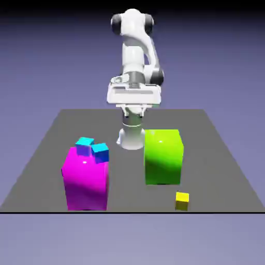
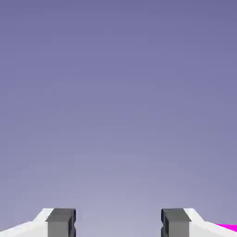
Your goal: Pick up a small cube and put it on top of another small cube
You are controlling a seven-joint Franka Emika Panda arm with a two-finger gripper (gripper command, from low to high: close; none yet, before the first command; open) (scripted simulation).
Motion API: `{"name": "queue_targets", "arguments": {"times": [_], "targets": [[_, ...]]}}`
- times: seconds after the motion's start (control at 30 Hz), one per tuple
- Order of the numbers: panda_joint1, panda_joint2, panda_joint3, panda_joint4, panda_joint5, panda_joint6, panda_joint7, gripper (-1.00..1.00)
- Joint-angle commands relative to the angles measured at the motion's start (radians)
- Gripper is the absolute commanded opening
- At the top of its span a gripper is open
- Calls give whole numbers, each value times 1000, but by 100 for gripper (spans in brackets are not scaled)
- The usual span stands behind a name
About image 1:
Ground large magenta box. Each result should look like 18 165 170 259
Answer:
61 146 110 211

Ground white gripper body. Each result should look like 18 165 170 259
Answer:
106 83 162 109

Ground small yellow cube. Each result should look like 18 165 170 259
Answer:
175 192 190 211

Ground large green box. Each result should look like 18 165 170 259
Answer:
144 129 184 185

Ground small cyan cube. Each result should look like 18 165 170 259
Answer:
75 137 95 157
91 142 110 164

